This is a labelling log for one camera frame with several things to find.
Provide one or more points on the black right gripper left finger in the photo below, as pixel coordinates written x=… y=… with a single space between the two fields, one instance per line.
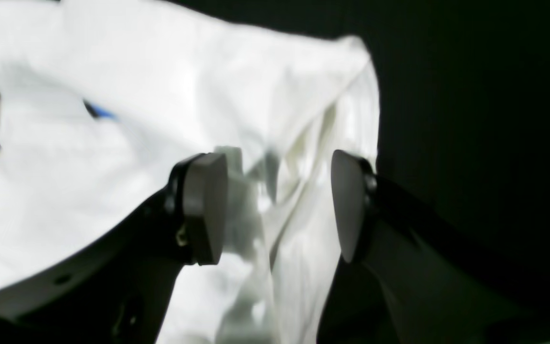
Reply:
x=117 y=290

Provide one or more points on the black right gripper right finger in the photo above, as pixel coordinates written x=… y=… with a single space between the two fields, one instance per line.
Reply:
x=436 y=286

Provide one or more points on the white printed t-shirt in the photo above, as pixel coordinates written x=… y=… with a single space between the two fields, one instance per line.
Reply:
x=100 y=98

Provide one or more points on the black table cloth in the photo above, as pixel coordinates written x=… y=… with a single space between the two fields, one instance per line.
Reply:
x=464 y=140

